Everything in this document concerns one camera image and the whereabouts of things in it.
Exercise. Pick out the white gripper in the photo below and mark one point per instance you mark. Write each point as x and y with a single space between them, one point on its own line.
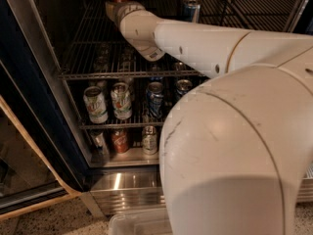
127 11

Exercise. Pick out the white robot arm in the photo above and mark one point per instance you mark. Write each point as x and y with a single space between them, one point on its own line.
233 151

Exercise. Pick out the blue red bull can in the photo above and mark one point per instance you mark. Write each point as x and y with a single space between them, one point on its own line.
191 11

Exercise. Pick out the white green soda can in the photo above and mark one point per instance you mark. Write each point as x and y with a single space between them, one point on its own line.
121 100

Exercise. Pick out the white green 7up can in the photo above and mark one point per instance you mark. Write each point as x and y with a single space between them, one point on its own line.
95 104

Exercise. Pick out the blue pepsi can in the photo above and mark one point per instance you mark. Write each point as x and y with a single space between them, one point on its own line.
154 94

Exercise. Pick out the blue soda can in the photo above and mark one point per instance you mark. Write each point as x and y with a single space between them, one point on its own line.
182 87

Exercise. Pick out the red can bottom shelf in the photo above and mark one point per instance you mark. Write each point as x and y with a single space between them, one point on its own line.
120 140

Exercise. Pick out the silver can bottom left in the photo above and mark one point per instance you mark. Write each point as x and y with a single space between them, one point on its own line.
99 141

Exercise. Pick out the glass fridge door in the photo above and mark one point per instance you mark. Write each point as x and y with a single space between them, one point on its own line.
28 182

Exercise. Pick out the stainless fridge base grille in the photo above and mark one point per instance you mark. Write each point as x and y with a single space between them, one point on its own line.
127 190

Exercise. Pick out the clear plastic bin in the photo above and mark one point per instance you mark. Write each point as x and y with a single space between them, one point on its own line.
144 222

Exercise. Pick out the top wire shelf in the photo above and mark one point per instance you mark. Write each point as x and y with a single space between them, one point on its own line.
97 45

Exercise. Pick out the wire shelf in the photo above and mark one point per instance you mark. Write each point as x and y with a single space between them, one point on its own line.
97 45
140 110

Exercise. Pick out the middle wire shelf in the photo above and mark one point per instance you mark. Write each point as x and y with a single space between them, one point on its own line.
140 110

